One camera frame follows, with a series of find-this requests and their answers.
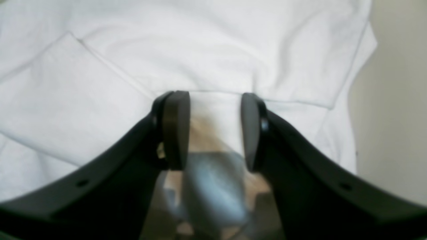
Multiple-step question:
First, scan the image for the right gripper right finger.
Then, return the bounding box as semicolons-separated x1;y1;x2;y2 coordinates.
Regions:
241;93;427;240

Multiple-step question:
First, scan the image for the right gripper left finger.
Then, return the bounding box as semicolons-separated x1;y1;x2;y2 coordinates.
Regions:
1;91;190;240

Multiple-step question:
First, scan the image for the white printed T-shirt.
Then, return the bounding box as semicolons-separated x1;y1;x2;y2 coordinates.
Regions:
1;0;377;201

